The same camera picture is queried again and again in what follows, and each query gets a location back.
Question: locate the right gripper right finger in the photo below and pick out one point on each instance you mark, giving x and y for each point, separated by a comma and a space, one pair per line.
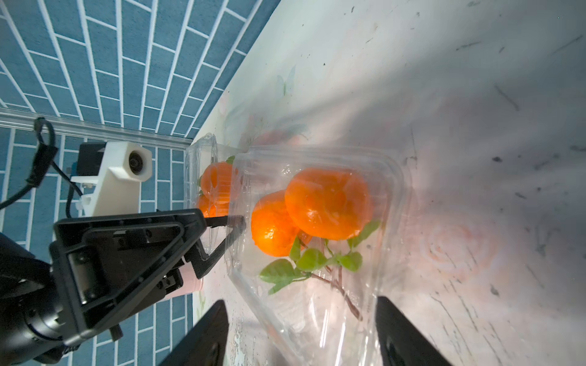
401, 342

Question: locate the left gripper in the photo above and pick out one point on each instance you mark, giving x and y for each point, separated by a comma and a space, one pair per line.
102, 271

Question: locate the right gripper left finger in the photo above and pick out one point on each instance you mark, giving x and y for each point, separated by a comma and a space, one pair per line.
206, 342

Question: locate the orange pair with leaves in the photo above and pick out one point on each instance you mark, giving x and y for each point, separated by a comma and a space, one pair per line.
316, 223

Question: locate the clear container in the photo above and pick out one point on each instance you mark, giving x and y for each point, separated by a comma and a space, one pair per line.
198, 157
309, 321

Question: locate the pink pen cup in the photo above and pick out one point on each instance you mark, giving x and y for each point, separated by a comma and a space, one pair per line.
191, 283

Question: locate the back left orange pair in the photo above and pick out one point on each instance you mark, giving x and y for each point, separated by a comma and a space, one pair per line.
215, 187

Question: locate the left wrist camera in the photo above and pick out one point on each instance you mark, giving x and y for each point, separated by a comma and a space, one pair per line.
116, 171

